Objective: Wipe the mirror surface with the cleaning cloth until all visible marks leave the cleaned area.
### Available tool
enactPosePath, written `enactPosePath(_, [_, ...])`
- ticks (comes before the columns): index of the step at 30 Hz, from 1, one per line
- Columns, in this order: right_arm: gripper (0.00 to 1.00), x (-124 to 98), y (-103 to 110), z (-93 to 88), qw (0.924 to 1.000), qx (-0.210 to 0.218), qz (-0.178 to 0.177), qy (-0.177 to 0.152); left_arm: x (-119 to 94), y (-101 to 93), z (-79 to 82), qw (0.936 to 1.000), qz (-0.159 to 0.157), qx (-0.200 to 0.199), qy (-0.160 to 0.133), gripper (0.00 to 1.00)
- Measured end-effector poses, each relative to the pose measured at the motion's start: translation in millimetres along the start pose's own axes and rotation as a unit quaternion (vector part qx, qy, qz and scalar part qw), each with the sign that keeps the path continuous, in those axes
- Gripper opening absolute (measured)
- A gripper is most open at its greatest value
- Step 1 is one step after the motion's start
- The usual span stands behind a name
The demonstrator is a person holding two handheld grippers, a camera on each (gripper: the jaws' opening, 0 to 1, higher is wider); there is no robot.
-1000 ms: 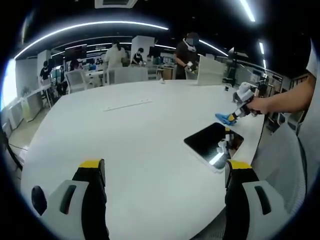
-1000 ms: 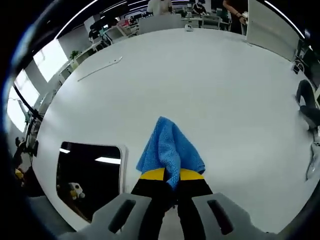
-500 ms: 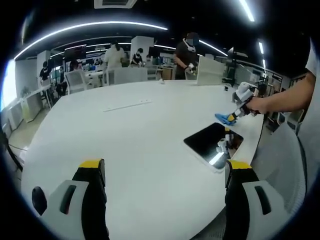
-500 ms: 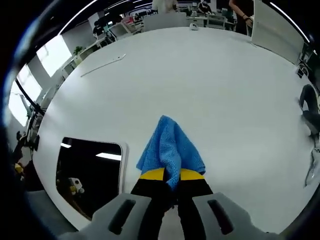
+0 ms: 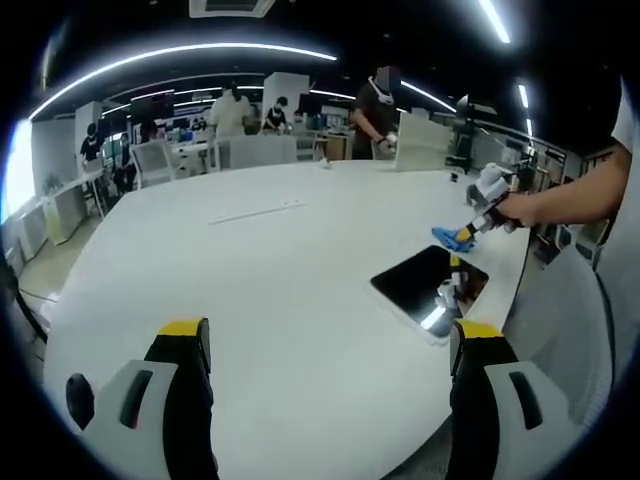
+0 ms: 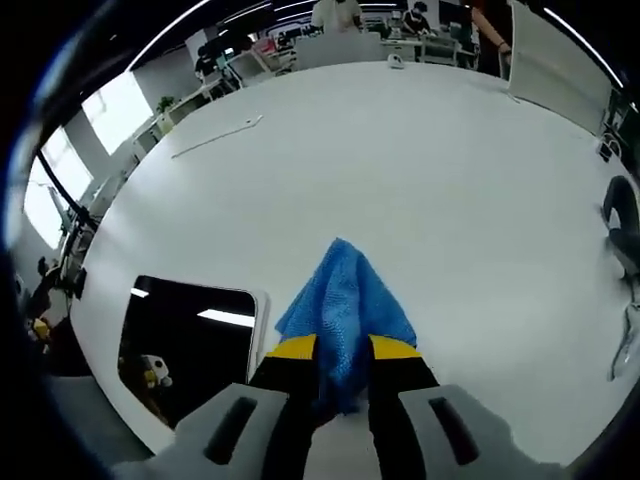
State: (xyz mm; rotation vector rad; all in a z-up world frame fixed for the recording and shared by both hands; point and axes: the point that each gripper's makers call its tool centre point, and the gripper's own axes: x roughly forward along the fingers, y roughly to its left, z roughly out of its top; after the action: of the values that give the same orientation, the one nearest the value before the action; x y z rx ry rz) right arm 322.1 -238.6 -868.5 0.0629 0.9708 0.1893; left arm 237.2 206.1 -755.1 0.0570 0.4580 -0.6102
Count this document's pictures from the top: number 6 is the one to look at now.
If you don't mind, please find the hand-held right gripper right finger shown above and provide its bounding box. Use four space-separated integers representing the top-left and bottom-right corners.
367 334 571 480

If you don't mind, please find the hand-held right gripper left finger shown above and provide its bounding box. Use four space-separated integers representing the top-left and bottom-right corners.
149 333 319 480

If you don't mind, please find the blue cleaning cloth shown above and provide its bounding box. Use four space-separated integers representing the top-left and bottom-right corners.
274 237 419 416

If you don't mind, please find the black stand pole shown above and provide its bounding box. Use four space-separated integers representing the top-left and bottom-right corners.
34 152 101 231

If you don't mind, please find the grey padded headset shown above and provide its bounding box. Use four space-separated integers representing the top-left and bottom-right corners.
599 174 640 281

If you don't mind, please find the flat white strip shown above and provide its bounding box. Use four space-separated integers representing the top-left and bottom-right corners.
171 114 265 160

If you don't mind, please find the small white box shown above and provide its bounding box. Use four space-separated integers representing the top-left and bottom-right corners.
598 134 621 164

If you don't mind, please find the white office chair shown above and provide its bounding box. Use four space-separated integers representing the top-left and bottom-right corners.
227 49 266 81

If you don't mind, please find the white divider panel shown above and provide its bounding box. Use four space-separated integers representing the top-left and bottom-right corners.
505 0 614 136

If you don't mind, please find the white mesh chair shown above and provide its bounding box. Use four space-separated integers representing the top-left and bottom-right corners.
422 34 461 64

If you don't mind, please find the grey backed chair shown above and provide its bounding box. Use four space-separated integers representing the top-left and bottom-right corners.
295 34 384 71

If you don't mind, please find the white cable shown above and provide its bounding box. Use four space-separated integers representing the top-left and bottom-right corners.
607 299 640 384

